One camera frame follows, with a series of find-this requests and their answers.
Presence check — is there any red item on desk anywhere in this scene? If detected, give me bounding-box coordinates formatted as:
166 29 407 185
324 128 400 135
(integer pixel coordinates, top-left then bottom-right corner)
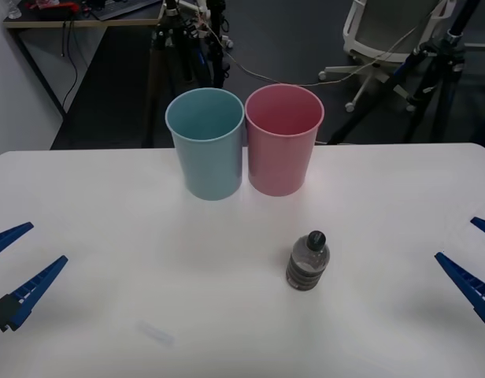
24 1 78 13

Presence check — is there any white office chair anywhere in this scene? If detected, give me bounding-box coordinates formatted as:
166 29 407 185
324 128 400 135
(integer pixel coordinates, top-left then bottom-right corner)
317 0 448 113

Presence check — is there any pink plastic bin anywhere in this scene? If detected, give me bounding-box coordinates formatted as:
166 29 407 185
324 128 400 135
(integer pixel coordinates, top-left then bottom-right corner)
244 83 326 198

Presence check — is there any thin beige cable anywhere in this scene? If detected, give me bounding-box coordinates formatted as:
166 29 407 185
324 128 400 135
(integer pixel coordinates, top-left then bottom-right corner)
205 15 440 87

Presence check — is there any black keyboard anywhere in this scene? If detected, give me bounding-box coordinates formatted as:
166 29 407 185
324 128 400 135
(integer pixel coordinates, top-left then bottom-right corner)
91 0 161 21

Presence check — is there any pale blue plastic bin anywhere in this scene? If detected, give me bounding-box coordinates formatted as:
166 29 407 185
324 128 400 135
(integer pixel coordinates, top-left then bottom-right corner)
165 87 245 202

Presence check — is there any dark desk with wooden edge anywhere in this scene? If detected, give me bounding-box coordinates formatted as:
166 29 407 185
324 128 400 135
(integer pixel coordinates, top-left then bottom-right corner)
2 0 167 117

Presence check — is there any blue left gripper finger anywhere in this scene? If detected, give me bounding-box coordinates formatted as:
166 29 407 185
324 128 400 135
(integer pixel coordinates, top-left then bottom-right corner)
0 221 35 261
0 254 69 334

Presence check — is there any black hanging cable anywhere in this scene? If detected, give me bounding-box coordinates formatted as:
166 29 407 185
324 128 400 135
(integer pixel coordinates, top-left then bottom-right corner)
60 19 80 108

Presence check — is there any small dark-drink plastic bottle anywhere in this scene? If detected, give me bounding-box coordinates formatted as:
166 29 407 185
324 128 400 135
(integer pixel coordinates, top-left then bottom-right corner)
285 230 331 292

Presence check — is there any black camera tripod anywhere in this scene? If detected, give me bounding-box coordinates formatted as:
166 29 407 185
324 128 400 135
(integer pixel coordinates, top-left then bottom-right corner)
142 0 231 149

